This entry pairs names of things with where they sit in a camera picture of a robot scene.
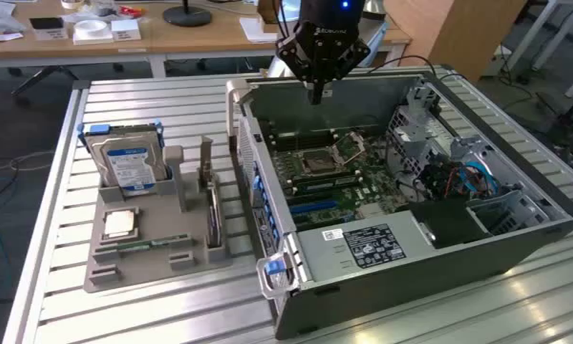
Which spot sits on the clear bag with dark part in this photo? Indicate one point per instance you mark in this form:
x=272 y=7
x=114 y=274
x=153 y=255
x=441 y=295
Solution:
x=102 y=12

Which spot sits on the metal disk bay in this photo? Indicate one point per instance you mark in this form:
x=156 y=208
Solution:
x=506 y=215

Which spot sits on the grey power supply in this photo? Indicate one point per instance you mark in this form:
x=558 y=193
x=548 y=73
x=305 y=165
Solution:
x=324 y=258

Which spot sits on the perforated metal drive cage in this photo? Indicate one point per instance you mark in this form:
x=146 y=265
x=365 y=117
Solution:
x=429 y=150

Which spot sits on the dark open PC case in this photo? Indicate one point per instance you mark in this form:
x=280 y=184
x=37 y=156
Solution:
x=410 y=286

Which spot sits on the white box with black lid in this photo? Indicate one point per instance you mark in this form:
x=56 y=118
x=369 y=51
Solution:
x=48 y=28

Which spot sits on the crumpled grey plastic bag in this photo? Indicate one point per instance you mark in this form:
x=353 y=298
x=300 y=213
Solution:
x=0 y=16

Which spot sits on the pink paper card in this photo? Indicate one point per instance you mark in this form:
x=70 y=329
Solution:
x=4 y=37

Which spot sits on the brown cardboard box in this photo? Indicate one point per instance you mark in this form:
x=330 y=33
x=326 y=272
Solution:
x=266 y=12

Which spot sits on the blue expansion slot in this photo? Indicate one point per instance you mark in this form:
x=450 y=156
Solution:
x=314 y=207

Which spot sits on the green motherboard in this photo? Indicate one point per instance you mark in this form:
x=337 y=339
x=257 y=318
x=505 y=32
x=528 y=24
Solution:
x=362 y=193

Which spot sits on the white tape roll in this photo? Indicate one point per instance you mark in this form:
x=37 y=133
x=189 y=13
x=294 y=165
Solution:
x=90 y=27

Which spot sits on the hard disk with blue carrier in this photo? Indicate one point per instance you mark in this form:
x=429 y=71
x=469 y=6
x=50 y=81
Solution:
x=128 y=165

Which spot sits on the black graphics card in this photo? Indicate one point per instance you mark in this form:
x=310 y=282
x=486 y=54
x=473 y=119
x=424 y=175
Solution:
x=206 y=150

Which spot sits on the beige tape roll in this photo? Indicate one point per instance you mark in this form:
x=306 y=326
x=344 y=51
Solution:
x=70 y=4

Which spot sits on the black round lamp base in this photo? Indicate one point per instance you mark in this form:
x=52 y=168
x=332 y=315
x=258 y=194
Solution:
x=185 y=16

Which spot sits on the black plastic shroud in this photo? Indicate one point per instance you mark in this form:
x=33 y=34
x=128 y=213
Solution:
x=449 y=222

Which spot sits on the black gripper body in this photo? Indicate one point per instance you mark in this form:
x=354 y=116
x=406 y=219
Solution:
x=326 y=32

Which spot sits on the CPU socket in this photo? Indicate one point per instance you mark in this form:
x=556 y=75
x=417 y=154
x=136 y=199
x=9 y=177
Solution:
x=317 y=163

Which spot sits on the white paper stack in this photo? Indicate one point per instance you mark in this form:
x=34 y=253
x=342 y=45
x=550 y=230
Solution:
x=257 y=30

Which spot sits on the metal socket cover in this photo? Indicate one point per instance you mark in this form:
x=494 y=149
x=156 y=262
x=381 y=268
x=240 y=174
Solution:
x=348 y=145

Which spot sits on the black stand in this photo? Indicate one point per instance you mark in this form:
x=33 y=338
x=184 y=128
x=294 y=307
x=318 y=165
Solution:
x=570 y=107

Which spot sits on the grey parts rack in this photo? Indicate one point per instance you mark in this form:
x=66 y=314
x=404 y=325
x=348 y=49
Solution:
x=172 y=222

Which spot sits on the silver CPU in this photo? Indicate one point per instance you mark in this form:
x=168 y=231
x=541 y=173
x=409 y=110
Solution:
x=118 y=224

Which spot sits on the wooden cabinet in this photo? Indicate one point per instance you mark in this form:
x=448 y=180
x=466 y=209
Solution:
x=458 y=36

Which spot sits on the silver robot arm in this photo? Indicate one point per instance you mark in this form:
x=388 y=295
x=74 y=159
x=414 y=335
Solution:
x=278 y=68

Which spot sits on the wooden desk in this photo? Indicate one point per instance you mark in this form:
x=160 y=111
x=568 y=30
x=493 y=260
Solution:
x=205 y=39
x=52 y=50

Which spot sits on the plain white box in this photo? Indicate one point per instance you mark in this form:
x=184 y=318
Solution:
x=125 y=30

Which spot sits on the flat white box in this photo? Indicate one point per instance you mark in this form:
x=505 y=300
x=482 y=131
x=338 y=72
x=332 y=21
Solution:
x=93 y=39

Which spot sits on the red packet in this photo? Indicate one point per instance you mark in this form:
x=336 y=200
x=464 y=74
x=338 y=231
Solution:
x=129 y=11

